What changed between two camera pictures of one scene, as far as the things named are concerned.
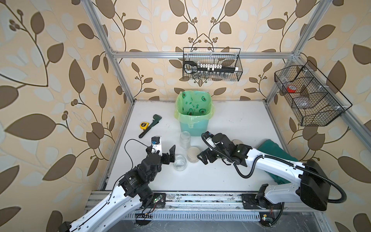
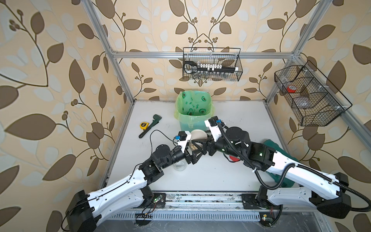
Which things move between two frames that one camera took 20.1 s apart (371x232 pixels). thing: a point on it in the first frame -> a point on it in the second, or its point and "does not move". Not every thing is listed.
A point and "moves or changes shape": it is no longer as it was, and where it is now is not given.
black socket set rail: x=192 y=67 does not move
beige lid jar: x=179 y=163 does not move
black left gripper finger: x=172 y=153 -> x=196 y=155
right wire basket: x=315 y=99 does not move
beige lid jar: x=192 y=152 moves or changes shape
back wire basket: x=209 y=63 does not move
